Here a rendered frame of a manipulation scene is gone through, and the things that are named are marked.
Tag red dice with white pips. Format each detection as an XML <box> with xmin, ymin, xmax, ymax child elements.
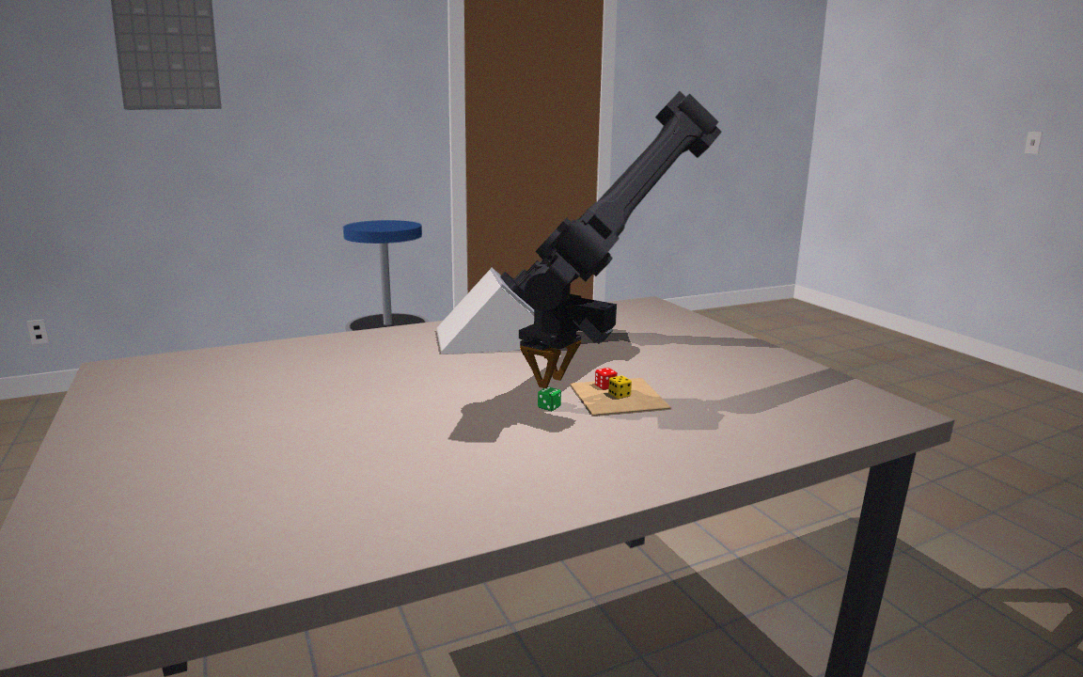
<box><xmin>595</xmin><ymin>368</ymin><xmax>617</xmax><ymax>390</ymax></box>

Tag tan mat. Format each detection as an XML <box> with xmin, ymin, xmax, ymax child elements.
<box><xmin>570</xmin><ymin>378</ymin><xmax>671</xmax><ymax>417</ymax></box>

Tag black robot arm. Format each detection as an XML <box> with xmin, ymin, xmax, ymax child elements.
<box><xmin>501</xmin><ymin>91</ymin><xmax>721</xmax><ymax>344</ymax></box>

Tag green dice with white pips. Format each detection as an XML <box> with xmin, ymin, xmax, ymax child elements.
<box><xmin>538</xmin><ymin>386</ymin><xmax>561</xmax><ymax>411</ymax></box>

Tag yellow dice with black pips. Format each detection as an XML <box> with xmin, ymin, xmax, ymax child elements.
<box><xmin>608</xmin><ymin>376</ymin><xmax>632</xmax><ymax>399</ymax></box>

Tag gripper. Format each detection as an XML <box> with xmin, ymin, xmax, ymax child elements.
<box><xmin>519</xmin><ymin>308</ymin><xmax>582</xmax><ymax>388</ymax></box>

